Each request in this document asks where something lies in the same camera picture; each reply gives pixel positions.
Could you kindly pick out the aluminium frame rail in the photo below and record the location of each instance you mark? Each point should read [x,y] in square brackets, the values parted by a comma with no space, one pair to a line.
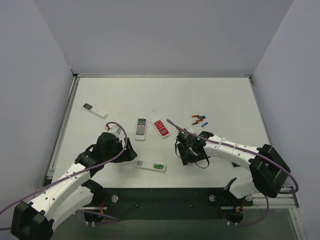
[275,200]

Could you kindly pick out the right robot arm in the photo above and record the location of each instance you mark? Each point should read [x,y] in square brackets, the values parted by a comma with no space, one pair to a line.
[267,169]

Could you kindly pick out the slim white remote control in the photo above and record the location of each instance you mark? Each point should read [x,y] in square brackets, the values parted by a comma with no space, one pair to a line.
[145,165]

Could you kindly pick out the red white remote control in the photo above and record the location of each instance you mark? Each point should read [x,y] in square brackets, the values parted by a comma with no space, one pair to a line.
[160,128]

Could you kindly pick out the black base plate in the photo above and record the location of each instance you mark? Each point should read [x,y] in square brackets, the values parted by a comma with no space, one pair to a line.
[166,203]

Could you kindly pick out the white remote black tip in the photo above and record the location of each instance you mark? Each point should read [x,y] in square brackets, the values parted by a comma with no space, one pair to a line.
[95,111]

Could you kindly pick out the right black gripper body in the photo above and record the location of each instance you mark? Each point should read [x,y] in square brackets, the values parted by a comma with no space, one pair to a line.
[191,155]

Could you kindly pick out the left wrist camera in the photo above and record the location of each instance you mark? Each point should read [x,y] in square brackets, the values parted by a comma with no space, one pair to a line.
[115,130]

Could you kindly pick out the green battery vertical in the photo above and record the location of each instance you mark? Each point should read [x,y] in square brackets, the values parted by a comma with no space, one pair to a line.
[158,166]

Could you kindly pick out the grey white remote control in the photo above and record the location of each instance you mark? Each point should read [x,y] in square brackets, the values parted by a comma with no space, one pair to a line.
[141,129]

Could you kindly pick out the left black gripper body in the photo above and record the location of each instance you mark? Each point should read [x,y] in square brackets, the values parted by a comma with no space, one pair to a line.
[125,153]

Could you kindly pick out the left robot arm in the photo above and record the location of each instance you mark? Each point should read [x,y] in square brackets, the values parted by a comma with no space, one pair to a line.
[38,218]

